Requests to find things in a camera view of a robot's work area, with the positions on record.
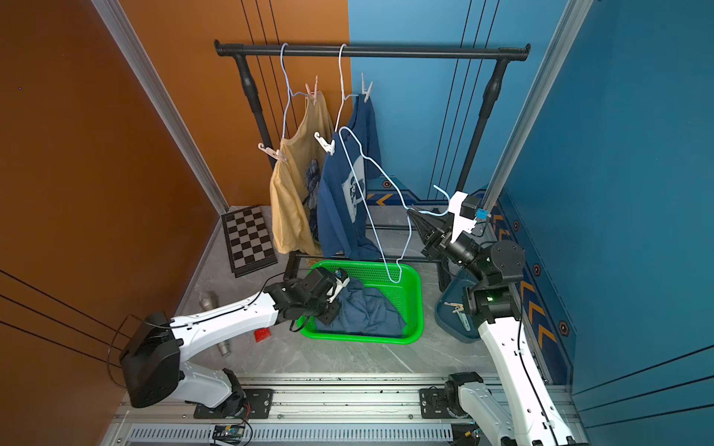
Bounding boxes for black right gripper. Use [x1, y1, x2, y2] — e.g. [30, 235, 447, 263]
[410, 212, 489, 290]

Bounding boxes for slate blue t-shirt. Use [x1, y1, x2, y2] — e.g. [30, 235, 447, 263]
[316, 279, 406, 338]

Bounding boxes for light blue wire hanger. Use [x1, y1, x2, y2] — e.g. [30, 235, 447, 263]
[337, 126, 447, 284]

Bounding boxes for yellow clothespin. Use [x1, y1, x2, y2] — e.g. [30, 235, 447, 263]
[446, 303, 464, 313]

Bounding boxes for navy printed t-shirt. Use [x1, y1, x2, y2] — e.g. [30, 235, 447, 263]
[317, 96, 381, 261]

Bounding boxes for mint green clothespin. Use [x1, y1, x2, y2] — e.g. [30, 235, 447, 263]
[457, 311, 472, 332]

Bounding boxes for white clothespin front navy shirt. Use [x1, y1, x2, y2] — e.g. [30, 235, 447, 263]
[313, 132, 336, 155]

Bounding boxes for white clothespin navy shirt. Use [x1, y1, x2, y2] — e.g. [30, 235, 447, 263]
[313, 132, 336, 155]
[360, 72, 374, 103]

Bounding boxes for white wire hanger navy shirt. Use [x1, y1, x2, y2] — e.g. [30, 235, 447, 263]
[334, 44, 359, 132]

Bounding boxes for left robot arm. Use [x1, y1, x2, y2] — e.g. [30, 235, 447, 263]
[119, 268, 351, 418]

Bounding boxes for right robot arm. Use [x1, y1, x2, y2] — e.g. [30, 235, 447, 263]
[407, 209, 578, 445]

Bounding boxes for green plastic basket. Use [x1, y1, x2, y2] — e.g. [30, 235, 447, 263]
[297, 260, 424, 345]

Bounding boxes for red toy block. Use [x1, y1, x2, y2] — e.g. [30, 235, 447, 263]
[254, 328, 271, 343]

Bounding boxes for teal plastic bin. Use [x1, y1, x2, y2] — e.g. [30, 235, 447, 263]
[434, 271, 480, 344]

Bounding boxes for checkered chess board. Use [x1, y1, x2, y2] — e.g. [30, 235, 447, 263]
[221, 206, 278, 278]

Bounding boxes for silver metal cylinder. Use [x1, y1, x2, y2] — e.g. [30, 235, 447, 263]
[199, 291, 234, 358]

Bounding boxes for tan yellow t-shirt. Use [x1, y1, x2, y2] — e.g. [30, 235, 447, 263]
[270, 91, 334, 256]

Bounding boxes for green circuit board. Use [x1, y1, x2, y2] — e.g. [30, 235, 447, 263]
[211, 424, 247, 445]

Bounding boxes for pink clothespin front tan shirt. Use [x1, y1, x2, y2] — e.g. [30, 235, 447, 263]
[258, 143, 287, 163]

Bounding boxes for pink clothespin tan shirt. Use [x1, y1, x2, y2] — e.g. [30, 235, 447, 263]
[305, 76, 319, 105]
[258, 143, 287, 163]

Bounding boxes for pink clothespin rear tan shirt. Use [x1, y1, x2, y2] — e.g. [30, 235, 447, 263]
[305, 76, 319, 105]

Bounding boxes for black clothes rack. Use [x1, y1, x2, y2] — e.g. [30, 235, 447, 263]
[214, 40, 532, 294]

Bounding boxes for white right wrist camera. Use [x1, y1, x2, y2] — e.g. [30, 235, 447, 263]
[447, 191, 490, 243]

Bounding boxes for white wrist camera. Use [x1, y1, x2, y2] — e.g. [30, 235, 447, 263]
[328, 269, 351, 303]
[447, 191, 490, 243]

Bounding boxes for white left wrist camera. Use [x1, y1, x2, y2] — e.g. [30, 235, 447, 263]
[328, 269, 351, 303]

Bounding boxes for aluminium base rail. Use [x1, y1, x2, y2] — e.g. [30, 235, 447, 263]
[101, 374, 479, 445]

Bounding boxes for white wire hanger tan shirt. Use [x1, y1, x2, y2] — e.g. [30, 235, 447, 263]
[279, 43, 306, 139]

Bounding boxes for aluminium corner post right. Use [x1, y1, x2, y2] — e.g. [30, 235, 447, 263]
[481, 0, 593, 213]

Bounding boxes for aluminium corner post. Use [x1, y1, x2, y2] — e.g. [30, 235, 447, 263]
[91, 0, 230, 214]
[481, 0, 593, 213]

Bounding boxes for aluminium corner post left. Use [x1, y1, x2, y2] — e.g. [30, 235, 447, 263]
[91, 0, 230, 214]

